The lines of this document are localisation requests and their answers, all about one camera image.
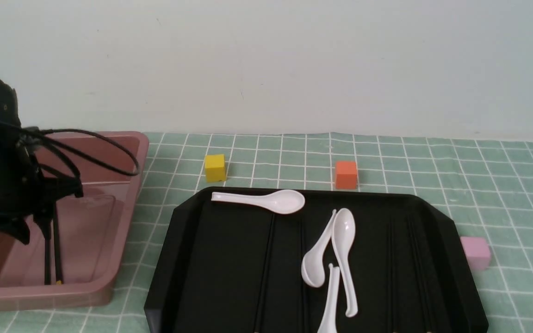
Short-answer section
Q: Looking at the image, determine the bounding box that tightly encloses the green checked tablecloth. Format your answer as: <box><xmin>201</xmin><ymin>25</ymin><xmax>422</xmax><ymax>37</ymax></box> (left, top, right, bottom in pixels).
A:
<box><xmin>0</xmin><ymin>132</ymin><xmax>533</xmax><ymax>333</ymax></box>

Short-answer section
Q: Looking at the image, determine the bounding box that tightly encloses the pink cube block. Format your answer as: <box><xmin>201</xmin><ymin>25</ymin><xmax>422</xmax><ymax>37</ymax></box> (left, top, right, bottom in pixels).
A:
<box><xmin>460</xmin><ymin>236</ymin><xmax>491</xmax><ymax>271</ymax></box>

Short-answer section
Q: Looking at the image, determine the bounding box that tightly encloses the white spoon at bottom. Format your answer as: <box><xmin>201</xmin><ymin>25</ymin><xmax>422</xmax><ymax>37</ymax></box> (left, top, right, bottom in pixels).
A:
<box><xmin>317</xmin><ymin>263</ymin><xmax>341</xmax><ymax>333</ymax></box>

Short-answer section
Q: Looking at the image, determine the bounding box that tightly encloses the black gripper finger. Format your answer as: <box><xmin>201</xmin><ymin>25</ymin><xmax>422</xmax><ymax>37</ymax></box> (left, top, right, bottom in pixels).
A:
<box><xmin>32</xmin><ymin>203</ymin><xmax>56</xmax><ymax>285</ymax></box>

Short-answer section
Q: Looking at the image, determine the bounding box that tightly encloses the pink plastic bin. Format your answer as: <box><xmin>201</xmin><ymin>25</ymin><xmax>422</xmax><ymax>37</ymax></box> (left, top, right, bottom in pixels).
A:
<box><xmin>0</xmin><ymin>153</ymin><xmax>142</xmax><ymax>311</ymax></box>

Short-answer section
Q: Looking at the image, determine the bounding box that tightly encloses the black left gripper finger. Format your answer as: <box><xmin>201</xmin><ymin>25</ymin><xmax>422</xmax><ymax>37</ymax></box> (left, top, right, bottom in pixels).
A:
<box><xmin>0</xmin><ymin>214</ymin><xmax>31</xmax><ymax>245</ymax></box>

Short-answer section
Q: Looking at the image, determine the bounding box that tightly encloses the white spoon middle right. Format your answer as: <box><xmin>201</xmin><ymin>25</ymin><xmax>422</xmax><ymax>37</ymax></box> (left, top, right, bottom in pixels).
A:
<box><xmin>331</xmin><ymin>207</ymin><xmax>358</xmax><ymax>318</ymax></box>

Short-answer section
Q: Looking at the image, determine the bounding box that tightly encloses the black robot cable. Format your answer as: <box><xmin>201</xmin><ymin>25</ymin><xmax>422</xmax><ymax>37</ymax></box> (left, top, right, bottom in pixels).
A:
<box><xmin>0</xmin><ymin>14</ymin><xmax>140</xmax><ymax>177</ymax></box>

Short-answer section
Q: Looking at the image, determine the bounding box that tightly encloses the black plastic tray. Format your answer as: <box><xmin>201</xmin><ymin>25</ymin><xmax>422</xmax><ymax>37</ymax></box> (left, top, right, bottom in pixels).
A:
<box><xmin>144</xmin><ymin>187</ymin><xmax>489</xmax><ymax>333</ymax></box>

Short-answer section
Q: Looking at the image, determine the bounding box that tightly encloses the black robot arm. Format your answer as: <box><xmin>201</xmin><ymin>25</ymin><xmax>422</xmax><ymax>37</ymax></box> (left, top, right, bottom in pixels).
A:
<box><xmin>0</xmin><ymin>80</ymin><xmax>83</xmax><ymax>285</ymax></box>

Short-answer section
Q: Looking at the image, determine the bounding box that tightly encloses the white spoon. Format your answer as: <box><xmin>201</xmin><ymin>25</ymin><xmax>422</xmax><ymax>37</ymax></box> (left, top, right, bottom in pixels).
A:
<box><xmin>211</xmin><ymin>189</ymin><xmax>305</xmax><ymax>215</ymax></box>
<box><xmin>317</xmin><ymin>263</ymin><xmax>341</xmax><ymax>333</ymax></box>
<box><xmin>331</xmin><ymin>207</ymin><xmax>358</xmax><ymax>318</ymax></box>
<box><xmin>301</xmin><ymin>209</ymin><xmax>337</xmax><ymax>288</ymax></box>

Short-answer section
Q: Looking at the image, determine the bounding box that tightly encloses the orange cube block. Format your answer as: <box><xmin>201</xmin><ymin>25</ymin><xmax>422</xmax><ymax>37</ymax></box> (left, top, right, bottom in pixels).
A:
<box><xmin>334</xmin><ymin>160</ymin><xmax>358</xmax><ymax>190</ymax></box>

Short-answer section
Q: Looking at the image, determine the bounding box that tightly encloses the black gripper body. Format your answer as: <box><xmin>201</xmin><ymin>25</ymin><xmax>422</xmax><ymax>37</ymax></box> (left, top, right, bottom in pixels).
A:
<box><xmin>0</xmin><ymin>127</ymin><xmax>83</xmax><ymax>218</ymax></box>

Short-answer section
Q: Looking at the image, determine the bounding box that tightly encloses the white spoon at top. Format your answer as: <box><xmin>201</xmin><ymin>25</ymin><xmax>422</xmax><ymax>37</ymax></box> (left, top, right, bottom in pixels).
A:
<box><xmin>211</xmin><ymin>189</ymin><xmax>305</xmax><ymax>215</ymax></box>

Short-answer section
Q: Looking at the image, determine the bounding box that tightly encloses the white spoon middle left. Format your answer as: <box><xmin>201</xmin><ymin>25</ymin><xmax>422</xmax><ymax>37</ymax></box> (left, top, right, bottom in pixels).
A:
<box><xmin>301</xmin><ymin>209</ymin><xmax>337</xmax><ymax>288</ymax></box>

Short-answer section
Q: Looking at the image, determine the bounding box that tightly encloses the yellow cube block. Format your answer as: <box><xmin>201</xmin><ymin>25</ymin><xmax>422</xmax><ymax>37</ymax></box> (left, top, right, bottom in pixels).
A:
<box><xmin>205</xmin><ymin>154</ymin><xmax>227</xmax><ymax>183</ymax></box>

